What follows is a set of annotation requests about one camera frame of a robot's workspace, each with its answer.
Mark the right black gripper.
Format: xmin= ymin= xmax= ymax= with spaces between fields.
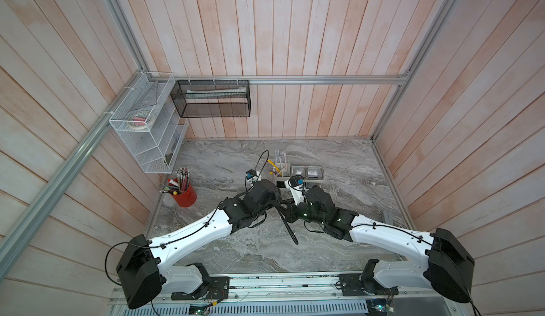
xmin=275 ymin=197 xmax=328 ymax=228

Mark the black toothbrush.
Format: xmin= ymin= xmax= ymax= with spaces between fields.
xmin=276 ymin=207 xmax=299 ymax=245

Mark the yellow toothbrush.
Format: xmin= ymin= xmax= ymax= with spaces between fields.
xmin=268 ymin=159 xmax=284 ymax=176

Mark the pink toothbrush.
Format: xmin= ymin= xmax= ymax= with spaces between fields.
xmin=283 ymin=153 xmax=290 ymax=176

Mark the light blue toothbrush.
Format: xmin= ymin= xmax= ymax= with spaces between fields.
xmin=278 ymin=151 xmax=285 ymax=176

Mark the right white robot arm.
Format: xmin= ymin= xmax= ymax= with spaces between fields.
xmin=287 ymin=185 xmax=475 ymax=303

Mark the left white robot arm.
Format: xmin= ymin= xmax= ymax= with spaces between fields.
xmin=116 ymin=180 xmax=282 ymax=310

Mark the grey flat block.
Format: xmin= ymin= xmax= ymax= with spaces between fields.
xmin=382 ymin=210 xmax=394 ymax=226

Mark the red pencil cup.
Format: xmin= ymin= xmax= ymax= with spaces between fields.
xmin=170 ymin=182 xmax=197 ymax=208

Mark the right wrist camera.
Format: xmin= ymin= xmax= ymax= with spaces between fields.
xmin=288 ymin=175 xmax=305 ymax=205

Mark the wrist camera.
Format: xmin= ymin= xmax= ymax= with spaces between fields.
xmin=245 ymin=169 xmax=261 ymax=188
xmin=288 ymin=175 xmax=305 ymax=205

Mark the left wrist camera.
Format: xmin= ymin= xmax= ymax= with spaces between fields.
xmin=245 ymin=169 xmax=261 ymax=188

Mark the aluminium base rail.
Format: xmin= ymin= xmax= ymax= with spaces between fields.
xmin=105 ymin=272 xmax=469 ymax=315

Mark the black wire mesh basket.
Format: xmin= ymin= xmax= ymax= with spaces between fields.
xmin=170 ymin=80 xmax=252 ymax=119

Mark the white wire mesh shelf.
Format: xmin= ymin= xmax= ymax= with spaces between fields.
xmin=109 ymin=72 xmax=188 ymax=174

